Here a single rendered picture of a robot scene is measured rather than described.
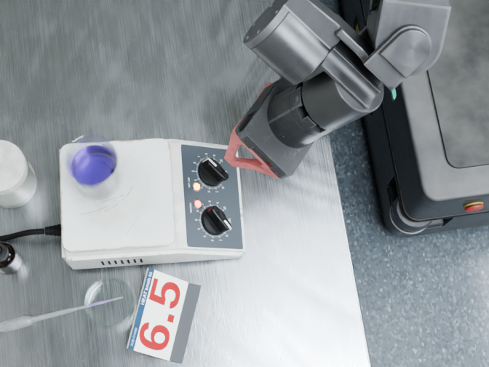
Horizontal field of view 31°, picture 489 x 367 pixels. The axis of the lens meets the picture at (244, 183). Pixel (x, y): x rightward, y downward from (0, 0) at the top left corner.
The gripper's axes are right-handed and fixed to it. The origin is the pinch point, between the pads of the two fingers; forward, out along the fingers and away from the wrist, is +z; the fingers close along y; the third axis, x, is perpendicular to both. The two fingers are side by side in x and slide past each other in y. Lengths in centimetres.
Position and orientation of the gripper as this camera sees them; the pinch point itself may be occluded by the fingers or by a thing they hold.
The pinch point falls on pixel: (241, 148)
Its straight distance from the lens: 94.5
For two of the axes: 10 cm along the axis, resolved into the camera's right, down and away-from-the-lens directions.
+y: -4.7, 6.9, -5.5
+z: -5.4, 2.7, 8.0
